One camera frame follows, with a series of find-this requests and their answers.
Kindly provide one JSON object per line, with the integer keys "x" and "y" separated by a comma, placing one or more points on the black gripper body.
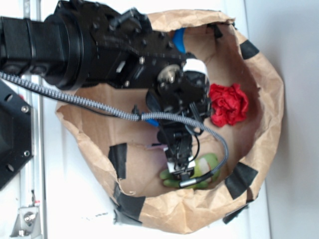
{"x": 178, "y": 140}

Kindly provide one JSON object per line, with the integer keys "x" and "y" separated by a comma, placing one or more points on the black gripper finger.
{"x": 182, "y": 171}

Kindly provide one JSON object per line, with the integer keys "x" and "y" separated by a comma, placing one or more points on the green plush frog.
{"x": 203, "y": 165}

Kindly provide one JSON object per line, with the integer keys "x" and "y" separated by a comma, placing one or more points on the blue plastic bottle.
{"x": 179, "y": 43}

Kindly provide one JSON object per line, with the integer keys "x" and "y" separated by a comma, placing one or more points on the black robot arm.
{"x": 84, "y": 44}

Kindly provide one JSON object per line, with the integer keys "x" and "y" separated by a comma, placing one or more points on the brown paper bag bin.
{"x": 124, "y": 159}

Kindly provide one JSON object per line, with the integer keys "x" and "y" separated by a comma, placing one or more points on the red crumpled paper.
{"x": 230, "y": 104}

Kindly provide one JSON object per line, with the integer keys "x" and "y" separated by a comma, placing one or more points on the aluminium frame rail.
{"x": 32, "y": 176}

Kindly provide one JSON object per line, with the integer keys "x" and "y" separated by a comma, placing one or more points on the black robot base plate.
{"x": 16, "y": 148}

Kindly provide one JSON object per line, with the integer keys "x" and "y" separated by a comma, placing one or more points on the metal corner bracket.
{"x": 27, "y": 224}

